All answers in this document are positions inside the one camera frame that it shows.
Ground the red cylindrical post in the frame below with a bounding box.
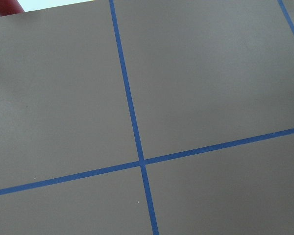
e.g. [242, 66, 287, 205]
[0, 0, 24, 17]

